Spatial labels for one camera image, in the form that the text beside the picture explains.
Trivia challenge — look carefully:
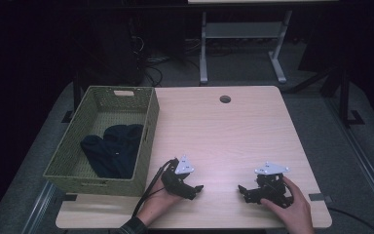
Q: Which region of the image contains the green woven basket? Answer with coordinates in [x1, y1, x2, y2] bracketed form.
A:
[43, 85, 161, 197]

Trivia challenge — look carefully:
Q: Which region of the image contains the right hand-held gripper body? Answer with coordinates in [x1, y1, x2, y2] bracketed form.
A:
[246, 161, 295, 209]

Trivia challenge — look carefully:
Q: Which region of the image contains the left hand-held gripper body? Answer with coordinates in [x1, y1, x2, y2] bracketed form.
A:
[161, 154, 197, 201]

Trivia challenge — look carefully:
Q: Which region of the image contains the bundle of floor cables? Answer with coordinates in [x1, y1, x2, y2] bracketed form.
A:
[130, 19, 203, 88]

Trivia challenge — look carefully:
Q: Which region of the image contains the black floor cable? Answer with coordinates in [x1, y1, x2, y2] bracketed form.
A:
[328, 206, 374, 234]

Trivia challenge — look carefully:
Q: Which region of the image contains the grey metal stand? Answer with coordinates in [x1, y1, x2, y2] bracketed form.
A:
[199, 9, 294, 86]

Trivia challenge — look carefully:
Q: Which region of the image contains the black stand leg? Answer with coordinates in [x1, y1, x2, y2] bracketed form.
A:
[318, 67, 366, 128]

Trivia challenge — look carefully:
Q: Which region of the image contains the person's left hand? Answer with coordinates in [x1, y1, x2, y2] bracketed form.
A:
[136, 175, 185, 227]

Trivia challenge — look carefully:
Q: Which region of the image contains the person's right hand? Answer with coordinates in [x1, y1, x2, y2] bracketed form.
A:
[260, 175, 316, 234]

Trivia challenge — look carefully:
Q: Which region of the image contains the dark navy cloth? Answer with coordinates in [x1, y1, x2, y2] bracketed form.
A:
[79, 123, 144, 180]

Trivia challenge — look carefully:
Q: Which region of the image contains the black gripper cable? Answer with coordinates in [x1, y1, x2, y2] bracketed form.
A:
[131, 159, 178, 218]

